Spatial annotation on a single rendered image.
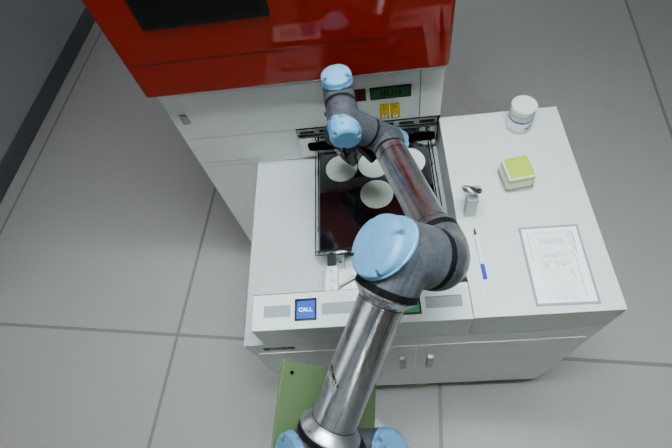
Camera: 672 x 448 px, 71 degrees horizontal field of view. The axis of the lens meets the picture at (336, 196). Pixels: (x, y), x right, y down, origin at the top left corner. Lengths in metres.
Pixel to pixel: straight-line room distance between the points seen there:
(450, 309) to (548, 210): 0.38
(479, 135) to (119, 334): 1.88
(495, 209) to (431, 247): 0.56
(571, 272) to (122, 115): 2.77
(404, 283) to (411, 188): 0.27
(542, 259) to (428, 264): 0.54
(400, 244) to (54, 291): 2.30
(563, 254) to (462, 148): 0.40
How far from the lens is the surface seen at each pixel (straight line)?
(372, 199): 1.41
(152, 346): 2.45
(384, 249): 0.76
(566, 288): 1.28
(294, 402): 1.15
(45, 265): 2.95
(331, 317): 1.21
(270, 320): 1.24
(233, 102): 1.43
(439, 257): 0.81
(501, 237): 1.30
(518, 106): 1.43
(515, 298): 1.24
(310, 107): 1.42
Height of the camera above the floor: 2.11
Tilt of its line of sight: 58 degrees down
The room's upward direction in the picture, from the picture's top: 14 degrees counter-clockwise
